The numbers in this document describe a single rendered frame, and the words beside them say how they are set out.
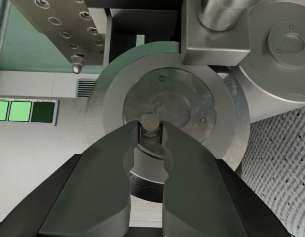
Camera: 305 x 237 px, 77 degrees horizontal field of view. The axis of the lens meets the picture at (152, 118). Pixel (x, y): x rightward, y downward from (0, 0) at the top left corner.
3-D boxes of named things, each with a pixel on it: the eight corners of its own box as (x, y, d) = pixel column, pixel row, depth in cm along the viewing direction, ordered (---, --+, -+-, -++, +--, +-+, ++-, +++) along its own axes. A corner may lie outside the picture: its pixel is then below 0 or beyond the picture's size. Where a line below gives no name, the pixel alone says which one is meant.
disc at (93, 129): (245, 43, 18) (256, 206, 16) (243, 45, 19) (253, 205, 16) (92, 37, 18) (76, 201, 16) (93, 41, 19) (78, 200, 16)
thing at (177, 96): (237, 112, 15) (168, 180, 14) (227, 117, 17) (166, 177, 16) (171, 49, 16) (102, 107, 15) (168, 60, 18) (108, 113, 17)
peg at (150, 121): (134, 122, 12) (150, 106, 12) (137, 128, 15) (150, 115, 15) (150, 138, 12) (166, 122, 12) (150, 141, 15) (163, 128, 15)
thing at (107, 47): (120, -83, 22) (108, 68, 18) (136, 39, 45) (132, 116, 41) (116, -83, 22) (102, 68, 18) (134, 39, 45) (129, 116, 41)
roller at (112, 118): (232, 53, 17) (239, 186, 15) (184, 114, 43) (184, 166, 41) (106, 50, 17) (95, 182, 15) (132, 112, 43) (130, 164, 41)
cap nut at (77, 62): (82, 55, 51) (80, 71, 50) (86, 62, 55) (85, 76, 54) (68, 55, 51) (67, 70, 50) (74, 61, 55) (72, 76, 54)
